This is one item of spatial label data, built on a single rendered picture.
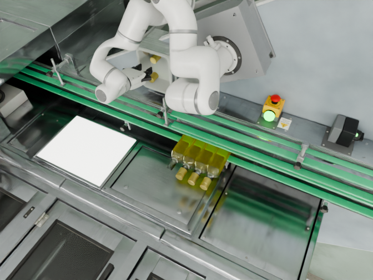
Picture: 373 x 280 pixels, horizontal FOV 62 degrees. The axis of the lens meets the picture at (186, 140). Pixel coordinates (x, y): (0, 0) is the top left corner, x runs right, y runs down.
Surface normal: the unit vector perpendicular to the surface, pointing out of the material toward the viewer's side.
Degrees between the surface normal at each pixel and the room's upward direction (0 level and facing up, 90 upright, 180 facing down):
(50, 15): 90
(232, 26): 5
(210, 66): 78
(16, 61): 90
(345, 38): 0
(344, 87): 0
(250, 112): 90
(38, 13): 90
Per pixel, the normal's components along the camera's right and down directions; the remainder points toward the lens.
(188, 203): -0.03, -0.64
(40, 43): 0.88, 0.34
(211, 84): 0.64, 0.20
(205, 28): -0.53, 0.64
